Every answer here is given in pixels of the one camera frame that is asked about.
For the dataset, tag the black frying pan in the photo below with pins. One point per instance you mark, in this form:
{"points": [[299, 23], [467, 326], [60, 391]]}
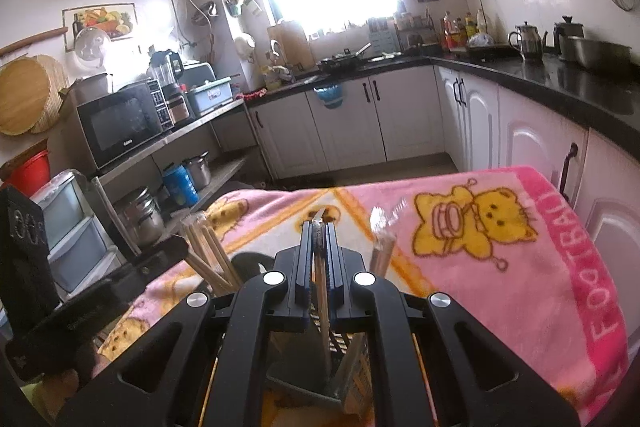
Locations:
{"points": [[340, 63]]}

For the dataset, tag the person's left hand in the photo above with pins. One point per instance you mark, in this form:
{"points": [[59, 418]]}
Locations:
{"points": [[80, 369]]}

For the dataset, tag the fruit wall poster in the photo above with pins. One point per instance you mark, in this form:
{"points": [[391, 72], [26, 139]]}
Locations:
{"points": [[100, 24]]}

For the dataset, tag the blue metal can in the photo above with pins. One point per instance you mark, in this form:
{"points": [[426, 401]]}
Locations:
{"points": [[180, 186]]}

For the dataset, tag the steel kettle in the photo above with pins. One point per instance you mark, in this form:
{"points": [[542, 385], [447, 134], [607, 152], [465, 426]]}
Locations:
{"points": [[530, 43]]}

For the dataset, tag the black microwave oven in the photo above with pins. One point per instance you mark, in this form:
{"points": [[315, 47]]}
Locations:
{"points": [[120, 127]]}

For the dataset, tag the black lidded pot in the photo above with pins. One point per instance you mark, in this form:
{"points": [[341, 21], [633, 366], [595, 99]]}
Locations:
{"points": [[565, 34]]}

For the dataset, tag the blue hanging bin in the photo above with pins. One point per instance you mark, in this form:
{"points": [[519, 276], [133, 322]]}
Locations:
{"points": [[330, 96]]}

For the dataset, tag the black plastic utensil basket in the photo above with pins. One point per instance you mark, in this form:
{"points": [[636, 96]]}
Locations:
{"points": [[295, 367]]}

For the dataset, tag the clear-wrapped chopstick pair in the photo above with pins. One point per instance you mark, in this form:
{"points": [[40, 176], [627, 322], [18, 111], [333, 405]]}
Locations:
{"points": [[324, 337]]}

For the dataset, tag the pink printed blanket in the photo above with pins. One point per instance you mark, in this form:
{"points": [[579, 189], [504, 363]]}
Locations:
{"points": [[475, 297]]}

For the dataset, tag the large steel pot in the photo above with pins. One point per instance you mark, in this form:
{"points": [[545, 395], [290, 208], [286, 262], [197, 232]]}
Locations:
{"points": [[140, 219]]}

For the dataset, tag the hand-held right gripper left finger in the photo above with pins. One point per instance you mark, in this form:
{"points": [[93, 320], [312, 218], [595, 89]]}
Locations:
{"points": [[305, 267]]}

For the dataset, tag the spice rack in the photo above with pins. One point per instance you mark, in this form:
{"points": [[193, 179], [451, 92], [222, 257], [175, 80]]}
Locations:
{"points": [[385, 32]]}

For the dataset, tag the metal shelf rack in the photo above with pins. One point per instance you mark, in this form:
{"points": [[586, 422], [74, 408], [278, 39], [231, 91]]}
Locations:
{"points": [[210, 119]]}

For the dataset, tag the white electric kettle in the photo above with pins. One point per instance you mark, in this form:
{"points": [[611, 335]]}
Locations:
{"points": [[245, 48]]}

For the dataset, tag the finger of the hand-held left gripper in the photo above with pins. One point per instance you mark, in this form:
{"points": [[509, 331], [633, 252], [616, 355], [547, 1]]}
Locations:
{"points": [[162, 254]]}

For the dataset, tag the small white fan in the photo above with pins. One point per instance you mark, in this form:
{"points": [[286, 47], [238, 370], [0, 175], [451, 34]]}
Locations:
{"points": [[91, 48]]}

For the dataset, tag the round bamboo board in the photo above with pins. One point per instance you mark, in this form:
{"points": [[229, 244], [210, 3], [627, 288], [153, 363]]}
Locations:
{"points": [[25, 97]]}

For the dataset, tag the bunch of chopsticks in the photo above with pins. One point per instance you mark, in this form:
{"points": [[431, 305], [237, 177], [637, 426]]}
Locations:
{"points": [[210, 257]]}

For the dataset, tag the black blender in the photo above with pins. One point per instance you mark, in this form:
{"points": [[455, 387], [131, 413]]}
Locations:
{"points": [[167, 82]]}

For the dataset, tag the beige cutting board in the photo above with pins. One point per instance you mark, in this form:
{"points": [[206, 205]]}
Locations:
{"points": [[289, 44]]}

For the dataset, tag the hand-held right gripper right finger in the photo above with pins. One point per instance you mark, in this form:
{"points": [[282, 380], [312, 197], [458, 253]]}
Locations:
{"points": [[331, 267]]}

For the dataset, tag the black kitchen countertop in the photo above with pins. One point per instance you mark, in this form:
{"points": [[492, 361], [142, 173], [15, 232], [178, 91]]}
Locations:
{"points": [[550, 74]]}

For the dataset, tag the group of oil bottles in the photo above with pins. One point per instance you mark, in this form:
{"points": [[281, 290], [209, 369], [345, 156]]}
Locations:
{"points": [[457, 34]]}

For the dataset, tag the plastic drawer unit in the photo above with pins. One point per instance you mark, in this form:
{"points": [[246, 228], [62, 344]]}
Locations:
{"points": [[75, 232]]}

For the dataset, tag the red cloth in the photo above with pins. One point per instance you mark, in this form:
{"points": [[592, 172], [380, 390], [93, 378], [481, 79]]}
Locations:
{"points": [[251, 94]]}

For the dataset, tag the small steel pot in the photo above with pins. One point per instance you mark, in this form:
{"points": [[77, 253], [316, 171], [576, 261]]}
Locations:
{"points": [[197, 171]]}

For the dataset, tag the red plastic bucket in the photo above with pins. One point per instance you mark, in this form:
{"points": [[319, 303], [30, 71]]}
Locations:
{"points": [[30, 174]]}

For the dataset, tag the blue white appliance box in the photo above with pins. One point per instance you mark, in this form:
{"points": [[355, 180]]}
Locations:
{"points": [[210, 97]]}

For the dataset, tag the wooden rolling pin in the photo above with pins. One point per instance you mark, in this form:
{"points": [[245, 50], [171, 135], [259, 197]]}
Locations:
{"points": [[30, 41]]}

